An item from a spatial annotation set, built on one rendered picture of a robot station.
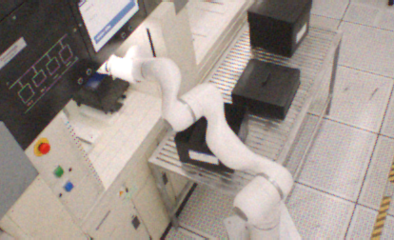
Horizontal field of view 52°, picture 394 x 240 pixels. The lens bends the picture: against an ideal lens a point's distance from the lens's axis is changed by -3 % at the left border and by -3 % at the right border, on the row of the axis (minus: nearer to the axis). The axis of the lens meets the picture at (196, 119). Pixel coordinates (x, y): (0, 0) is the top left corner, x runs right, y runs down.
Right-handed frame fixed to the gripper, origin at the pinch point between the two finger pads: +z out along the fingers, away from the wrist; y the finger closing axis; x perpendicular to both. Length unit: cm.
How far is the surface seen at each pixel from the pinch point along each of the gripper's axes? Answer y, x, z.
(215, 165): -2, -42, -65
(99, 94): -8.8, -12.6, -10.5
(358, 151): 96, -122, -113
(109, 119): -7.6, -32.3, -8.5
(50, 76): -37, 32, -32
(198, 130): 15, -46, -45
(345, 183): 69, -122, -114
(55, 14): -25, 48, -31
